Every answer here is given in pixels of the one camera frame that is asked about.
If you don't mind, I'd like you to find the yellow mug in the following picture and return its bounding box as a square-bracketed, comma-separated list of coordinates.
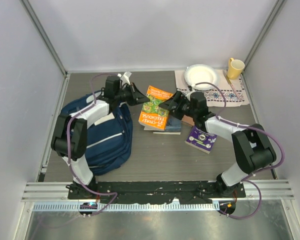
[227, 57, 245, 80]

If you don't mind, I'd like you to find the orange treehouse storey book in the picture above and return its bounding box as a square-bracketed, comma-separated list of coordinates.
[138, 85, 173, 131]

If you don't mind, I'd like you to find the white paper plate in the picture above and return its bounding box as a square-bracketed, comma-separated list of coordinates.
[184, 64, 220, 91]

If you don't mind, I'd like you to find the aluminium front rail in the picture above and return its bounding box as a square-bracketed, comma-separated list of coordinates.
[21, 179, 295, 202]

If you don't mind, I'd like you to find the navy blue student backpack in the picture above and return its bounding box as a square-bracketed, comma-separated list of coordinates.
[61, 93, 133, 176]

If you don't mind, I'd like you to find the purple paperback book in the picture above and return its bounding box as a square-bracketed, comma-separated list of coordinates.
[185, 126, 217, 154]

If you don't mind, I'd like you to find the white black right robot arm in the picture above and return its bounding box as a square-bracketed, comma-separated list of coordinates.
[159, 91, 277, 198]

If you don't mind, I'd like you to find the pink handled knife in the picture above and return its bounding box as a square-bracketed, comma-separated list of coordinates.
[223, 70, 241, 100]

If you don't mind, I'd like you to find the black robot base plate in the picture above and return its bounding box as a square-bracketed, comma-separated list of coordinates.
[67, 180, 247, 205]

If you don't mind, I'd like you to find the brown leather wallet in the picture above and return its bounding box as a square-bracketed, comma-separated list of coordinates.
[181, 115, 195, 126]

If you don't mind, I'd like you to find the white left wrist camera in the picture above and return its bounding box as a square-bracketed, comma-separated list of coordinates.
[117, 71, 132, 86]

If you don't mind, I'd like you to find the dark blue Nineteen Eighty-Four book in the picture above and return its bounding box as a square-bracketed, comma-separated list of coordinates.
[153, 116, 182, 135]

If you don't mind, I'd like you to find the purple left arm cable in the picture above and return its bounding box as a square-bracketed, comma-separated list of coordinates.
[66, 74, 119, 201]

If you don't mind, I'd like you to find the patterned white placemat cloth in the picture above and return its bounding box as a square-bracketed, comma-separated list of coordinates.
[174, 69, 250, 107]

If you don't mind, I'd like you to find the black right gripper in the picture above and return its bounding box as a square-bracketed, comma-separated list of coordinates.
[158, 91, 197, 121]

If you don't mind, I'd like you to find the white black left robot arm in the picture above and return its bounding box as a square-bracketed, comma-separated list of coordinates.
[51, 71, 150, 200]

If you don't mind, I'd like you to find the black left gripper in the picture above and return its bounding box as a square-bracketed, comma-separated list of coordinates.
[115, 82, 150, 107]

